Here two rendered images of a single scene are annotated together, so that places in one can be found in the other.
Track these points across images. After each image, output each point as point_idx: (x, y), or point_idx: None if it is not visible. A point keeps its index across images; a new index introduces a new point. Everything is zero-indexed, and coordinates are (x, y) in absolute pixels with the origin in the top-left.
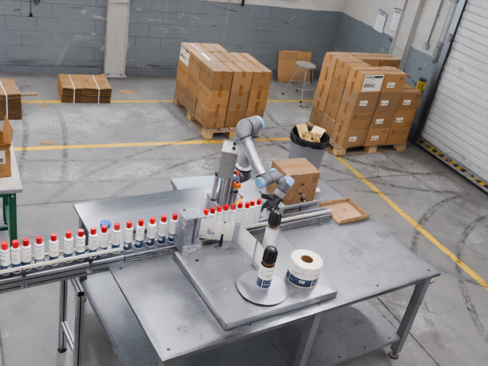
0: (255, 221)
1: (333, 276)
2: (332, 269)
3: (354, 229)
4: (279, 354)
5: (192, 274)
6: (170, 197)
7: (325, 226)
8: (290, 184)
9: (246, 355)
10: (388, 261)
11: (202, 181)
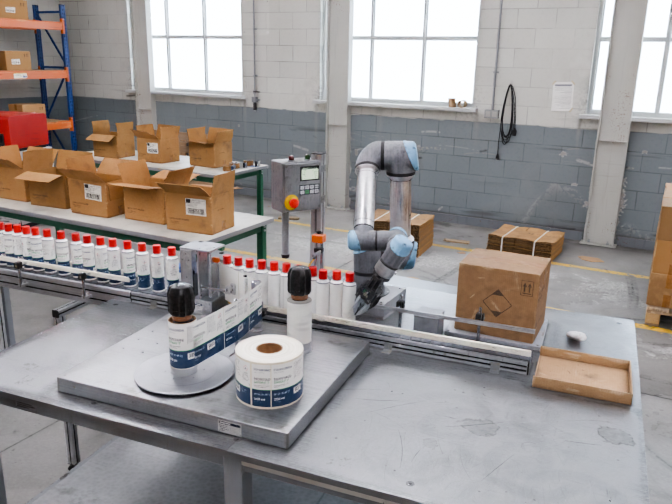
0: (343, 314)
1: (350, 428)
2: (370, 422)
3: (553, 402)
4: None
5: (147, 327)
6: None
7: (492, 378)
8: (396, 250)
9: None
10: (527, 471)
11: (394, 280)
